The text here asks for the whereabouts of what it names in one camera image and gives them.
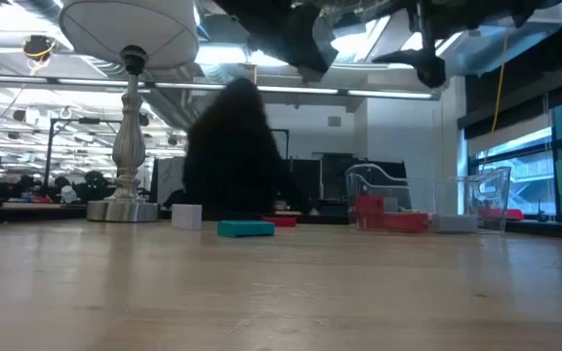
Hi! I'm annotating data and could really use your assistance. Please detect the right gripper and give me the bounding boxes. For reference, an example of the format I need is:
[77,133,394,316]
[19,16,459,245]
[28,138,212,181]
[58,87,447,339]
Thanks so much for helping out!
[373,0,555,89]

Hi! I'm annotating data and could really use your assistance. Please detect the teal charger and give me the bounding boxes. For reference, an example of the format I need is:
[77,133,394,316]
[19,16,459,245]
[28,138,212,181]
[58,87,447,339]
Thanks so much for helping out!
[216,219,276,239]

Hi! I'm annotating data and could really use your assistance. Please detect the white cube charger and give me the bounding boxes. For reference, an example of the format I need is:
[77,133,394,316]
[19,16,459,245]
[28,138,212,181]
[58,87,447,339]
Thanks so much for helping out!
[171,204,204,231]

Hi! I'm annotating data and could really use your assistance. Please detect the large red USB charging hub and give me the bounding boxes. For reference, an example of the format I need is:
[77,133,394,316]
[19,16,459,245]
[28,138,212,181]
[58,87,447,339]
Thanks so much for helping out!
[382,212,431,233]

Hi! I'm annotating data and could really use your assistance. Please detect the grey cloth panel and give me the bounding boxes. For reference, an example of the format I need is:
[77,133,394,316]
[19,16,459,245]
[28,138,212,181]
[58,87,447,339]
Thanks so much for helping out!
[149,156,187,206]

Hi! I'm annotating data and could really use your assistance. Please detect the black partition panels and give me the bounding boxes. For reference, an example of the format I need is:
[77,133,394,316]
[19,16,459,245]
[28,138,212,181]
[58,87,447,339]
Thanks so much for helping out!
[280,149,322,202]

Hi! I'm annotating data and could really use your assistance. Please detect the small dark red charger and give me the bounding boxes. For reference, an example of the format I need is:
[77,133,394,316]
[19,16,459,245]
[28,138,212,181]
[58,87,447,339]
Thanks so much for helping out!
[261,215,298,228]

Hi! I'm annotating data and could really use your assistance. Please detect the black cabinet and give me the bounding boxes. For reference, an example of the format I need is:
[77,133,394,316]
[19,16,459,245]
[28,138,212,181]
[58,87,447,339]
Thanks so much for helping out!
[320,153,408,214]

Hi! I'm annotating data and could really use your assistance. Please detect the silver lamp with white shade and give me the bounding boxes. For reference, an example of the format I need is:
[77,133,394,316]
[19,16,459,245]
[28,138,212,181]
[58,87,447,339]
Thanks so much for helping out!
[58,0,200,224]

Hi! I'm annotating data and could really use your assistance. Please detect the clear plastic bin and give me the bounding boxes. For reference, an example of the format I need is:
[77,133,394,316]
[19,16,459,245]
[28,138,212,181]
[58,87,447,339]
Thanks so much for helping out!
[343,163,513,235]

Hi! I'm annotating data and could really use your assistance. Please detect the black robot with green lights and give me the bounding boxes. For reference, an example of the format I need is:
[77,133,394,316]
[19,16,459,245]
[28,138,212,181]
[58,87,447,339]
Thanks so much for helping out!
[78,170,111,204]

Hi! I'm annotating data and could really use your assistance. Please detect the long ceiling light bar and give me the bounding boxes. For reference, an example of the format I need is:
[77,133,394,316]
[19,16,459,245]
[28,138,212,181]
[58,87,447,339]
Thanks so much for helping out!
[0,72,441,101]

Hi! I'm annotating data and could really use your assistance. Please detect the white round object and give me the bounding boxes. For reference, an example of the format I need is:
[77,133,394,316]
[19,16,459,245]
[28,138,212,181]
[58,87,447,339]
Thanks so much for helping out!
[60,184,80,204]

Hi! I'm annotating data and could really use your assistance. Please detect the silver air duct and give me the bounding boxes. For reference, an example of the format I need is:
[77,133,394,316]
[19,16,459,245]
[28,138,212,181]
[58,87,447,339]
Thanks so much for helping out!
[387,0,562,77]

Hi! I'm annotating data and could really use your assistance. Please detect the yellow hanging cord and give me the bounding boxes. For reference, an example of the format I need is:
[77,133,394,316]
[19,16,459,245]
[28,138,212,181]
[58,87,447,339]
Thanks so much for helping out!
[491,31,510,134]

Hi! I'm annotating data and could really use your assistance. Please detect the black aluminium table frame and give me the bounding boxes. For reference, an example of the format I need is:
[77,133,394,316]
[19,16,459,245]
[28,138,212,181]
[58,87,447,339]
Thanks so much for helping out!
[0,204,562,241]

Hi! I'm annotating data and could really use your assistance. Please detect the window with black frame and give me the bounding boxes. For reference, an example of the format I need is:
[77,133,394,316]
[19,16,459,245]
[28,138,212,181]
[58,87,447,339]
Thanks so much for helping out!
[465,92,562,220]

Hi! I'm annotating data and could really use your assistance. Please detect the black camera stand frame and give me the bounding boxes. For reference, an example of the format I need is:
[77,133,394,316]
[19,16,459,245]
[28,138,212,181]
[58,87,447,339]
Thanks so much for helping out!
[43,116,116,192]

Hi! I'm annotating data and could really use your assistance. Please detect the black ceiling fixture yellow wire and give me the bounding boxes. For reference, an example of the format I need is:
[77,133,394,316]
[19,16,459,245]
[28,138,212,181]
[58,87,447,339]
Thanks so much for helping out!
[20,33,59,63]

